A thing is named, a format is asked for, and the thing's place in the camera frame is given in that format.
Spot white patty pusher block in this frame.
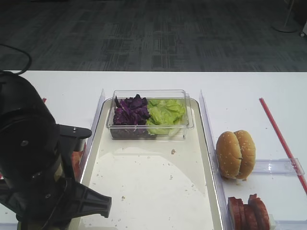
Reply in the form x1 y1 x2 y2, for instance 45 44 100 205
269 215 276 230

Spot white floor stand base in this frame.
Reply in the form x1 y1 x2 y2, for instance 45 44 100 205
271 0 297 33

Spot middle meat patty slice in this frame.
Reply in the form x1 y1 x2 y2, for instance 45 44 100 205
243 204 258 230

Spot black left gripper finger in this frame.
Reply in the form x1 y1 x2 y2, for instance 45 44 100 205
56 124 92 153
48 178 112 220

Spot metal baking tray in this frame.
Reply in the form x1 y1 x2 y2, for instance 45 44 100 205
76 100 222 230

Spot left sesame top bun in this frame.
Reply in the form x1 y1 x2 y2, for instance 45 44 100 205
216 131 242 179

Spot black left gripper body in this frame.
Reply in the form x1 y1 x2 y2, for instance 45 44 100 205
0 95 75 223

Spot right sesame top bun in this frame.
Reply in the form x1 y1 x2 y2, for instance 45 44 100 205
234 130 256 180

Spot long clear rail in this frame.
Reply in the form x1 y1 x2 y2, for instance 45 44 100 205
79 89 106 183
199 91 233 230

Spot right upper clear rail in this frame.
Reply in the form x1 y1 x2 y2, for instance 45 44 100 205
252 158 305 176

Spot right long clear rail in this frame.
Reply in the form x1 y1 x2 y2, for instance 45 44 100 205
199 91 233 230

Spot right lower clear rail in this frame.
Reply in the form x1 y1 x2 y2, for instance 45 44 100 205
268 212 307 230

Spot clear plastic salad container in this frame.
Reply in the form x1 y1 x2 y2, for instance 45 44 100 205
106 90 194 140

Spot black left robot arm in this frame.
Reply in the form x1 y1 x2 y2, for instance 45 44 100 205
0 71 112 225

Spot purple cabbage leaves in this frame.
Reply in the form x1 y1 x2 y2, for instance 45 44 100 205
113 94 150 126

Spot left long clear rail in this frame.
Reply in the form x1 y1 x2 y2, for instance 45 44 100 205
79 89 106 183

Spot right red strip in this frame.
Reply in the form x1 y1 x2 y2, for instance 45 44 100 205
259 98 307 193

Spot sesame bun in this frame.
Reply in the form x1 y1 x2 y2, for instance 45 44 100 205
234 130 256 180
216 131 242 179

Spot left meat patty slice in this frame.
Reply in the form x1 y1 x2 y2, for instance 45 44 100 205
227 197 242 230

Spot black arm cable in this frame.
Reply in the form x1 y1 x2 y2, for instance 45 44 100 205
0 43 33 75

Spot green lettuce leaves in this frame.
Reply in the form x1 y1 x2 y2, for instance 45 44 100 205
146 99 186 126

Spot inner tomato slice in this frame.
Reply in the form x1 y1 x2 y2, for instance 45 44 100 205
71 151 83 181

